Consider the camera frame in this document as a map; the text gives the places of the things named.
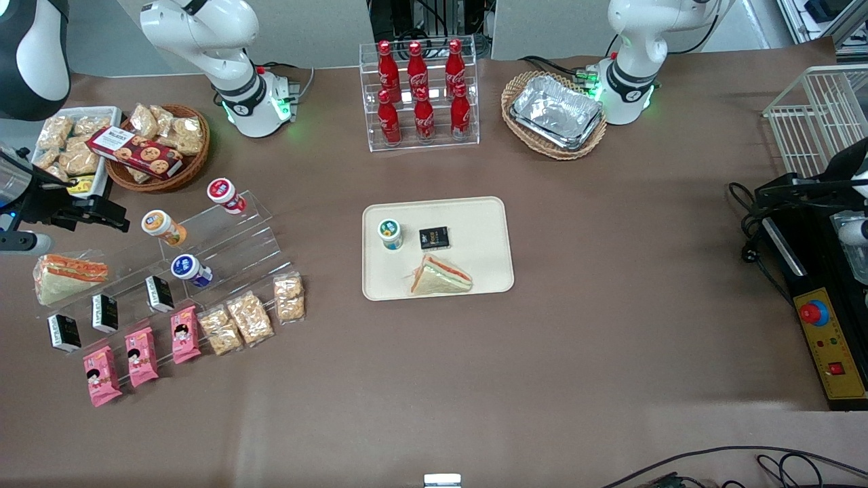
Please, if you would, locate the aluminium foil tray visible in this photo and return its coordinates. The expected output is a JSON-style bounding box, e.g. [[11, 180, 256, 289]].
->
[[509, 74, 605, 152]]

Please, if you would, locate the orange lid gum jar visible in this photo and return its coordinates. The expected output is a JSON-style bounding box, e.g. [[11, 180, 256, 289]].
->
[[140, 209, 188, 247]]

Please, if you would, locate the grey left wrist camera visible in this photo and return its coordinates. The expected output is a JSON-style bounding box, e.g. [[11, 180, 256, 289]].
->
[[837, 216, 868, 249]]

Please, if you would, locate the clear plastic container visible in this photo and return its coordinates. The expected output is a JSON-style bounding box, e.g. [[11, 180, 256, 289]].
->
[[830, 211, 868, 286]]

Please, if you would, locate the red cola bottle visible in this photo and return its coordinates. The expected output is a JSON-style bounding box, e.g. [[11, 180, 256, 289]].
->
[[443, 39, 468, 96], [376, 40, 403, 102], [450, 82, 472, 142], [406, 41, 430, 100], [413, 86, 436, 144], [376, 89, 403, 147]]

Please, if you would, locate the light tan wicker basket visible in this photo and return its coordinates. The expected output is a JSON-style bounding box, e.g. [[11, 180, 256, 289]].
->
[[500, 70, 608, 161]]

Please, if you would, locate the black and white small box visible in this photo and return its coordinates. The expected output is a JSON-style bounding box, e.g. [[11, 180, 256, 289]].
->
[[144, 274, 176, 314], [91, 293, 120, 333], [47, 313, 83, 354]]

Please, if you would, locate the cream plastic serving tray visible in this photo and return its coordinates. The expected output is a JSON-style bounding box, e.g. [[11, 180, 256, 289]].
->
[[361, 196, 515, 302]]

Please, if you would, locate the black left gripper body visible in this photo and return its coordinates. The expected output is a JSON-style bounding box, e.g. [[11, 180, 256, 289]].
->
[[824, 139, 868, 204]]

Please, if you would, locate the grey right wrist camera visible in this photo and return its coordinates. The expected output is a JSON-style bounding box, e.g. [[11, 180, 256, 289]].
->
[[0, 230, 54, 258]]

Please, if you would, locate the red lid gum jar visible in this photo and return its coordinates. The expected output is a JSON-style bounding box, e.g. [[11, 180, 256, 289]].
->
[[206, 177, 247, 216]]

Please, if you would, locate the clear acrylic bottle rack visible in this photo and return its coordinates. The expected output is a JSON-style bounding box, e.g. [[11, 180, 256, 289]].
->
[[359, 35, 481, 153]]

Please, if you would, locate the black power cable with plug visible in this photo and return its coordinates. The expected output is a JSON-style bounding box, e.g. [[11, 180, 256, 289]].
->
[[727, 181, 795, 306]]

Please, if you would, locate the white wire basket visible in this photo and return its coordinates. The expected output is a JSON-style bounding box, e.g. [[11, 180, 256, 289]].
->
[[762, 64, 868, 179]]

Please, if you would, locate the black machine with yellow panel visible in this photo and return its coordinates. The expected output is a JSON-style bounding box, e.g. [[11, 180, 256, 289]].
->
[[757, 197, 868, 412]]

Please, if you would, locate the pink cartoon snack packet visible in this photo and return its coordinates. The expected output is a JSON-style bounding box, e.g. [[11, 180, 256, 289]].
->
[[82, 345, 123, 408], [170, 305, 203, 365], [124, 326, 160, 389]]

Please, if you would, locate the red emergency stop button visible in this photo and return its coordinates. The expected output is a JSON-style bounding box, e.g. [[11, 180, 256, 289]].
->
[[798, 299, 831, 328]]

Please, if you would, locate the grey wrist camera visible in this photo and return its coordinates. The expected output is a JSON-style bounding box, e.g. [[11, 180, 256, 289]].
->
[[837, 216, 868, 249], [0, 230, 54, 258]]

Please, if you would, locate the looped black cable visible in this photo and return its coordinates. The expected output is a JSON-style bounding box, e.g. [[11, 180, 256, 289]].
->
[[755, 452, 825, 488]]

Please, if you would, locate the silver metal bar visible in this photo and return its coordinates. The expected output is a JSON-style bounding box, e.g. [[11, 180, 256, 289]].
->
[[761, 215, 810, 278]]

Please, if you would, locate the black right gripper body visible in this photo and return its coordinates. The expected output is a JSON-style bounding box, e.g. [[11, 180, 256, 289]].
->
[[0, 146, 73, 229]]

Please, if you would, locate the long black cable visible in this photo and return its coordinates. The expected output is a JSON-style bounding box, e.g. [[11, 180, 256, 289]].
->
[[599, 445, 868, 488]]

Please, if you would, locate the grey cable with connector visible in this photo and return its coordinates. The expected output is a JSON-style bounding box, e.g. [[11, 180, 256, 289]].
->
[[254, 62, 317, 104]]

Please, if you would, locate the black equipment with cables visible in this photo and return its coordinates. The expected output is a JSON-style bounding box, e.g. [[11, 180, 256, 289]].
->
[[369, 0, 493, 59]]

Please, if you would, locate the green lid gum jar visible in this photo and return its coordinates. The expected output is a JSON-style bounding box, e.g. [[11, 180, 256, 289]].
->
[[376, 218, 405, 252]]

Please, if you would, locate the wrapped triangle sandwich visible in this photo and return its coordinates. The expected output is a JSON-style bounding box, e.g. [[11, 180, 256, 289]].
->
[[33, 252, 110, 306], [408, 253, 474, 296]]

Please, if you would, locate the black cable with connector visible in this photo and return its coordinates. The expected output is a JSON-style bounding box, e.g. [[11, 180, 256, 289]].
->
[[518, 54, 599, 86]]

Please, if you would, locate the clear acrylic tiered stand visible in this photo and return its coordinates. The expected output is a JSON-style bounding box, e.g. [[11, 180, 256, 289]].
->
[[37, 189, 294, 360]]

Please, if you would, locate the aluminium frame shelf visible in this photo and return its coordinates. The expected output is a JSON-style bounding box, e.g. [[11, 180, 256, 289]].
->
[[776, 0, 868, 66]]

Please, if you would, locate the dark brown wicker basket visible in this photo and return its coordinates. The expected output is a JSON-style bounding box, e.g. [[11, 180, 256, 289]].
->
[[104, 103, 212, 195]]

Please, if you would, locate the black gold-print small box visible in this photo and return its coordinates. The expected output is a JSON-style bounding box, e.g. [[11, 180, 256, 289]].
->
[[418, 226, 452, 252]]

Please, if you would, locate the blue lid gum jar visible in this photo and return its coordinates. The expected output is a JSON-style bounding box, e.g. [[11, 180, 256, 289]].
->
[[170, 253, 214, 288]]

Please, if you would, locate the red cookie box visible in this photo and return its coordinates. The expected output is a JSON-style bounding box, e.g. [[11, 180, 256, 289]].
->
[[86, 126, 184, 181]]

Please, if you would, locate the white rectangular snack tray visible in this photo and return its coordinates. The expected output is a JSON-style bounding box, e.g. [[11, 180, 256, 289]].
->
[[30, 106, 123, 203]]

